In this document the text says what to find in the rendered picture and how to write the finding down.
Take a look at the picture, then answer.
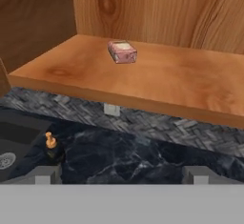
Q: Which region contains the wooden cabinet door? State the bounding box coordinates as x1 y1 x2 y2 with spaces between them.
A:
0 57 12 98

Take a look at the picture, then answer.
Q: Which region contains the black soap dispenser orange pump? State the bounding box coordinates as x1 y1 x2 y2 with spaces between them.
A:
44 132 66 166

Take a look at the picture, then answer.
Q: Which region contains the black sink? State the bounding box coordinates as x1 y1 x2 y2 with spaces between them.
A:
0 107 53 183

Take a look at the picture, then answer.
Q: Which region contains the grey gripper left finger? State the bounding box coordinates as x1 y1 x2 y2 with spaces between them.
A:
1 165 63 185

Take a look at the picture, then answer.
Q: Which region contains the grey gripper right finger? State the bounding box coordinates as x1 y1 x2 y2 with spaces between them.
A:
182 165 243 185

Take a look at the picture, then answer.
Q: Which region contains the white wall socket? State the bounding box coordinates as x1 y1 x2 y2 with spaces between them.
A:
103 103 121 117

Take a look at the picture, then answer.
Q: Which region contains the wooden cabinet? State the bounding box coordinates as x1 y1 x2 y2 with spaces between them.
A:
0 0 244 131

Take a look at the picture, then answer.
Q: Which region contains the pink bar soap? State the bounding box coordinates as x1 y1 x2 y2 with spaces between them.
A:
107 39 138 65

